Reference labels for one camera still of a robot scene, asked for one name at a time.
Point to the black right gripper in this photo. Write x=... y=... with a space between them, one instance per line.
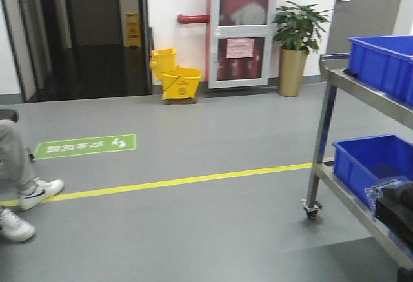
x=391 y=203

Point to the blue bin cart lower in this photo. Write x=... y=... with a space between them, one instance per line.
x=363 y=162

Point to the blue bin cart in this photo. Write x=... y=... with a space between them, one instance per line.
x=363 y=162
x=384 y=63

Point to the blue bin cart top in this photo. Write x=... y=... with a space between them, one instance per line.
x=384 y=63

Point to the potted green plant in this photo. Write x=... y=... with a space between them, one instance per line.
x=299 y=29

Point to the yellow mop bucket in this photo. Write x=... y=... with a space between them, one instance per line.
x=177 y=83

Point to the yellow wet floor sign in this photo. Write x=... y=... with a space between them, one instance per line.
x=133 y=30

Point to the green floor sign sticker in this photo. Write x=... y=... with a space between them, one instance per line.
x=85 y=146

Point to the white sneaker front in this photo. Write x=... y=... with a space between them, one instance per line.
x=38 y=192

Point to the white sneaker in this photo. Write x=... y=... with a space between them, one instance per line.
x=38 y=192
x=15 y=229

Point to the white sneaker rear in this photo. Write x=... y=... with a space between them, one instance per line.
x=15 y=229

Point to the grey trouser leg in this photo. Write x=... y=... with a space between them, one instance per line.
x=15 y=162

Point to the red fire hose cabinet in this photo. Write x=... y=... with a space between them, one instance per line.
x=239 y=43

